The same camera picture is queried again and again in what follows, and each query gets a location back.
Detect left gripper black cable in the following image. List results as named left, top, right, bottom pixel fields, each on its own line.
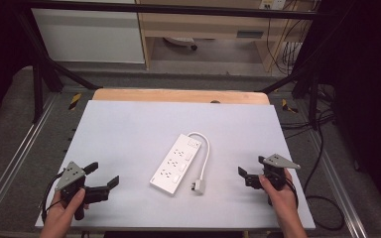
left=41, top=170, right=65, bottom=224

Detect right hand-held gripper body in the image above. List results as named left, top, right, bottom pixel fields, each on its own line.
left=244, top=153, right=302, bottom=192

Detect black floor cable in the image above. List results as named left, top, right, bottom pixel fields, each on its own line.
left=279, top=83, right=347, bottom=232

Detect white wall socket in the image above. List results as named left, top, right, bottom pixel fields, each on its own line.
left=259, top=0, right=287, bottom=11

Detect wooden table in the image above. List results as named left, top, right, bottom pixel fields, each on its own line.
left=92, top=87, right=271, bottom=106

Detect white power plug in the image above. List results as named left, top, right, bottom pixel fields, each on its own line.
left=190, top=178, right=207, bottom=196

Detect black metal frame bar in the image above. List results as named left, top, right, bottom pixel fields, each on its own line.
left=21, top=0, right=319, bottom=21

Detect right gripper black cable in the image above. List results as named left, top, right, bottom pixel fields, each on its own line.
left=267, top=177, right=300, bottom=209

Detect hanging black cables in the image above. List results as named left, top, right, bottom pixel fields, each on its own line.
left=265, top=9, right=313, bottom=76

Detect person's right hand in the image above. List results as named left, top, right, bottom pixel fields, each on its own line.
left=258, top=168, right=299, bottom=215

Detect white power strip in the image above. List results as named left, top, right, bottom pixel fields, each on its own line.
left=149, top=133, right=202, bottom=197

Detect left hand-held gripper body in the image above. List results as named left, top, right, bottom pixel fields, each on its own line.
left=55, top=161, right=111, bottom=221

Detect white cabinet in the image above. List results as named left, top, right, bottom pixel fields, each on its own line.
left=31, top=7, right=146, bottom=64

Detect person's left hand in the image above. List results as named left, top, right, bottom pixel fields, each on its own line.
left=39, top=187, right=90, bottom=231

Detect black curtain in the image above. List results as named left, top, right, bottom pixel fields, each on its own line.
left=0, top=0, right=36, bottom=135
left=317, top=0, right=381, bottom=217

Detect white power strip cable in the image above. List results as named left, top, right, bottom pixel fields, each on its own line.
left=187, top=131, right=211, bottom=182

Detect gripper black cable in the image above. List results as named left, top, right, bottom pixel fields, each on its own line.
left=41, top=170, right=65, bottom=224
left=267, top=177, right=300, bottom=209

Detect aluminium floor rail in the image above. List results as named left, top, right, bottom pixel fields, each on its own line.
left=306, top=131, right=369, bottom=238
left=0, top=93, right=60, bottom=226

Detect black metal frame strut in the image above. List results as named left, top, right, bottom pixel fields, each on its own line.
left=259, top=6, right=356, bottom=131
left=14, top=11, right=103, bottom=124

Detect office chair base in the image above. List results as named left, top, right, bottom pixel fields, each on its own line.
left=163, top=36, right=199, bottom=52

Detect light wooden desk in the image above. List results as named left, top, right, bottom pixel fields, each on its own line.
left=135, top=0, right=319, bottom=72

